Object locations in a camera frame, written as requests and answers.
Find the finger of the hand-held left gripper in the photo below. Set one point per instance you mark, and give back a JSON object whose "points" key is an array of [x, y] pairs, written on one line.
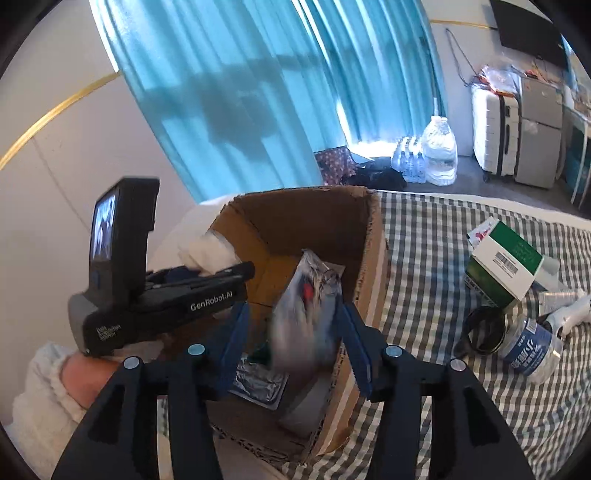
{"points": [[231, 273]]}

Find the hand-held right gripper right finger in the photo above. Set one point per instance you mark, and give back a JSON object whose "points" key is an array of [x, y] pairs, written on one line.
{"points": [[356, 353]]}

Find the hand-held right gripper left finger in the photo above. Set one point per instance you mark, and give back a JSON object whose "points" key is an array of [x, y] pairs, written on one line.
{"points": [[235, 350]]}

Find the silver snack packet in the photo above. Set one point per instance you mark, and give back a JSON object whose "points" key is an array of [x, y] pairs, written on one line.
{"points": [[304, 314]]}

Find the brown cardboard box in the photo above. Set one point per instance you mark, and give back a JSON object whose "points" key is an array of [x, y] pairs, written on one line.
{"points": [[295, 230]]}

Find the red and white packet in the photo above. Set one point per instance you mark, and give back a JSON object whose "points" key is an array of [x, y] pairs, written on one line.
{"points": [[481, 233]]}

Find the white lint roller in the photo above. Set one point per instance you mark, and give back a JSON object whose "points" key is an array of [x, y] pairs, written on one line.
{"points": [[570, 314]]}

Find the person's left forearm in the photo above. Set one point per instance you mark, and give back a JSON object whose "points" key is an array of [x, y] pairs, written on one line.
{"points": [[51, 392]]}

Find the silver foil packet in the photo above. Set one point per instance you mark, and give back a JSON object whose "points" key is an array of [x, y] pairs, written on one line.
{"points": [[258, 383]]}

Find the checked grey white blanket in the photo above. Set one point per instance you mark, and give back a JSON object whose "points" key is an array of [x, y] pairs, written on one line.
{"points": [[438, 286]]}

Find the black tape roll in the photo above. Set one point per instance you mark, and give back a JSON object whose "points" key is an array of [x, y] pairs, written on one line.
{"points": [[480, 330]]}

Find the patterned fabric bag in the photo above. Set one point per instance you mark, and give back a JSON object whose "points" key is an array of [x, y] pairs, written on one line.
{"points": [[334, 166]]}

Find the green and white carton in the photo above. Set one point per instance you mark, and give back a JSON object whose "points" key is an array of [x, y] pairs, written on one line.
{"points": [[503, 265]]}

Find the blue label plastic bottle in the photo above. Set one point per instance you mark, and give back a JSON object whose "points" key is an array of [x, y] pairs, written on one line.
{"points": [[531, 348]]}

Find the dark clothes pile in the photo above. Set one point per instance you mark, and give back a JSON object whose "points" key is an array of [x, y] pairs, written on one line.
{"points": [[378, 175]]}

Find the blue curtain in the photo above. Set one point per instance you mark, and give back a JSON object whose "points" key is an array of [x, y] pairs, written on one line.
{"points": [[258, 87]]}

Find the pack of small water bottles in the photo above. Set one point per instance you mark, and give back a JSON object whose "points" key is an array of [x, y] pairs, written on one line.
{"points": [[408, 159]]}

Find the clear plastic wrapper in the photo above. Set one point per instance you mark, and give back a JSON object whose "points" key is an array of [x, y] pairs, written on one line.
{"points": [[556, 288]]}

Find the large clear water jug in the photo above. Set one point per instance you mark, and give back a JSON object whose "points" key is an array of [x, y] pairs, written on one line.
{"points": [[439, 150]]}

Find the white suitcase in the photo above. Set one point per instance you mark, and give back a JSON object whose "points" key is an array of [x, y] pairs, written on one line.
{"points": [[494, 131]]}

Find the grey mini fridge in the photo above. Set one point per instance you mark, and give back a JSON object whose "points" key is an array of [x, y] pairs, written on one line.
{"points": [[540, 131]]}

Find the orange plastic bag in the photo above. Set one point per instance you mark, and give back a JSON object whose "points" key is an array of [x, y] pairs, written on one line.
{"points": [[496, 78]]}

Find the black television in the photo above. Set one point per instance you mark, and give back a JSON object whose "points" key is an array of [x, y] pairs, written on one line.
{"points": [[531, 30]]}

